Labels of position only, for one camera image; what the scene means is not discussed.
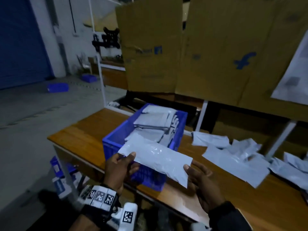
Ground person's left hand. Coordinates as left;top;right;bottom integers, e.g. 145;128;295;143
103;151;141;193

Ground person's right hand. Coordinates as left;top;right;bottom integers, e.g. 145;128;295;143
183;159;226;214

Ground blue plastic crate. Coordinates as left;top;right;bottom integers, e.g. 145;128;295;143
101;104;189;192

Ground white mailer bag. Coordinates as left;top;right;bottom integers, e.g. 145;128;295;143
117;133;193;189

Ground pile of grey mailer bags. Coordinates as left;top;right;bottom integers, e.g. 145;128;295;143
191;131;308;191

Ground packed white bags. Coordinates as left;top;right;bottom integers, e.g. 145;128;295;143
125;104;180;148

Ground person's right forearm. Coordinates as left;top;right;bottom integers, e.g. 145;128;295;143
207;200;254;231

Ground person's left forearm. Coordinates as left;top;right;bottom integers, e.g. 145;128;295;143
69;214;100;231

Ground left marker wristband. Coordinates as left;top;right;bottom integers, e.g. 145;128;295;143
79;184;121;223

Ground wooden table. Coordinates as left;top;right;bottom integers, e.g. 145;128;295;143
47;107;308;231

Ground white metal shelf leg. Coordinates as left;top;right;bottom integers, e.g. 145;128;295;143
263;120;298;161
194;99;210;133

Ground small blue crate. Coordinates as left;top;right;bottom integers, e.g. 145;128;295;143
79;73;100;84

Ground flat blue tray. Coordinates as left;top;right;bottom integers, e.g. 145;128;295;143
46;82;70;93

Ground white printed paper sheet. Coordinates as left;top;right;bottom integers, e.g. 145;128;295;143
270;30;308;106

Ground blue roller shutter door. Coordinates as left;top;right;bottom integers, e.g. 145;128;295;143
0;0;55;90

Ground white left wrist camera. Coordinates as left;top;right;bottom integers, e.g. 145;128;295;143
108;201;139;231

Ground white metal rack frame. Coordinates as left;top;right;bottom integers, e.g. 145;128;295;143
86;0;129;112

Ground black metal bracket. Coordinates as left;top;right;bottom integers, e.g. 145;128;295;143
91;27;121;52

